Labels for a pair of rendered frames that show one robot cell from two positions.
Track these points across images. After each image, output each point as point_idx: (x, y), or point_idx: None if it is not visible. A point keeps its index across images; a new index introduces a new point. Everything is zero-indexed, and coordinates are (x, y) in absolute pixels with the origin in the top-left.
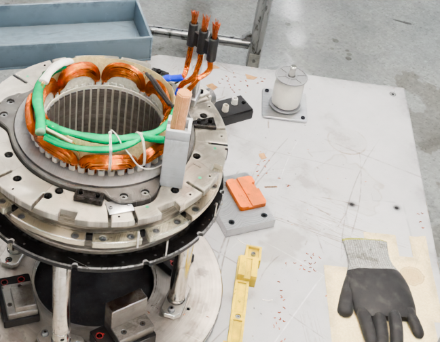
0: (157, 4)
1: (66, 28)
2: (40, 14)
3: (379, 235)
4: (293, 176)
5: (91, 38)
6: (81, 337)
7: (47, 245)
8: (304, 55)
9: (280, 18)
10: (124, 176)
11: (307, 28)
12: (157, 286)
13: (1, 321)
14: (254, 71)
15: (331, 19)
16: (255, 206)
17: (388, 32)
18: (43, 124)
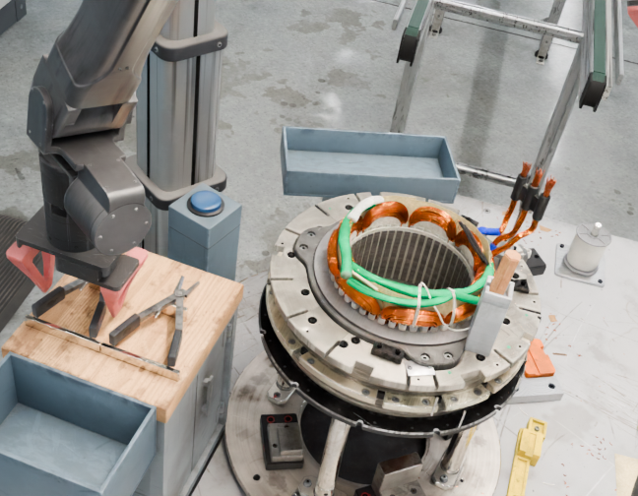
0: (432, 133)
1: (367, 158)
2: (343, 142)
3: None
4: (586, 345)
5: (392, 172)
6: (345, 494)
7: (332, 396)
8: (582, 204)
9: (559, 161)
10: (427, 335)
11: (588, 175)
12: (430, 449)
13: (262, 462)
14: (549, 222)
15: (614, 168)
16: (542, 375)
17: None
18: (350, 267)
